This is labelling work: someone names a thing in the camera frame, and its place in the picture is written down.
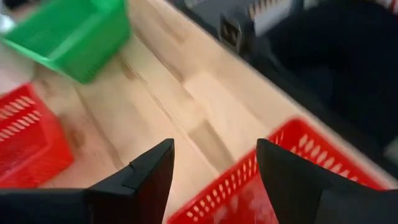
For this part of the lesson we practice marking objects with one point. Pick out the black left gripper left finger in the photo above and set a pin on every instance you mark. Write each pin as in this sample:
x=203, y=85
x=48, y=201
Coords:
x=140, y=193

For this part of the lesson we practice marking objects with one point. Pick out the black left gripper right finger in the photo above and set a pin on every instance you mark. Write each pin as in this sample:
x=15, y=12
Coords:
x=298, y=193

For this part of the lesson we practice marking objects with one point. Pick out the red plastic basket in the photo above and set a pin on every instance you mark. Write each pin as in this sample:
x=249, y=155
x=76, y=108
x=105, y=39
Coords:
x=31, y=149
x=230, y=193

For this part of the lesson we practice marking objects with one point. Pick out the green plastic basket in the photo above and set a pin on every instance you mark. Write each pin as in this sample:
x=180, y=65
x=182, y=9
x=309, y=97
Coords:
x=77, y=46

